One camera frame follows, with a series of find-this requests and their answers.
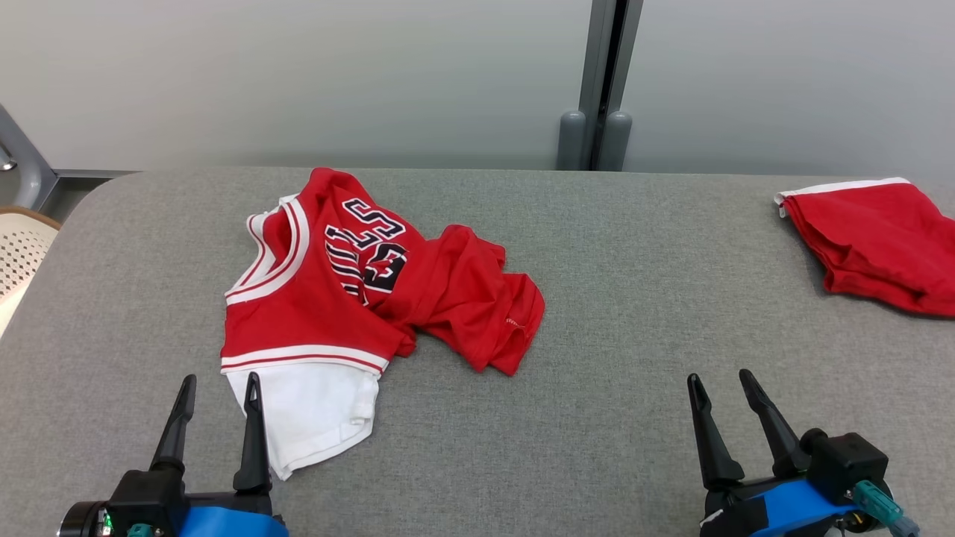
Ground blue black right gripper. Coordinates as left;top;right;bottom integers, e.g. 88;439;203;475
687;368;860;537

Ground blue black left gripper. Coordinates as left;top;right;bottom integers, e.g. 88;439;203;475
149;371;290;537

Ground red white basketball jersey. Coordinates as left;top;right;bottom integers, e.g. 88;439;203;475
220;167;545;482

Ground red white shorts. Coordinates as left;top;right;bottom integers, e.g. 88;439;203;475
774;178;955;319

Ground beige perforated chair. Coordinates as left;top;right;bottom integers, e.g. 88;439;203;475
0;207;62;336

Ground grey metal frame bar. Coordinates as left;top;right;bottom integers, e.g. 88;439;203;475
0;104;59;211

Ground grey partition post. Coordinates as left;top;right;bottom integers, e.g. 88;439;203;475
557;0;644;172

